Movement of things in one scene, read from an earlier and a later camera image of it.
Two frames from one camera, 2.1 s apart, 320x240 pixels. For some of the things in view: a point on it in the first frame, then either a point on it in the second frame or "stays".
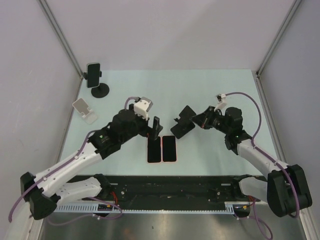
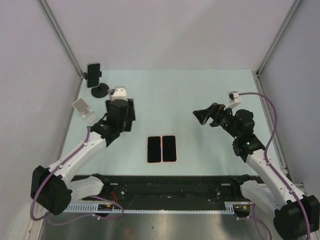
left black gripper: x=148 y=131 → x=131 y=113
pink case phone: x=153 y=150 stays
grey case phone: x=93 y=74 stays
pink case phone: x=169 y=149 stays
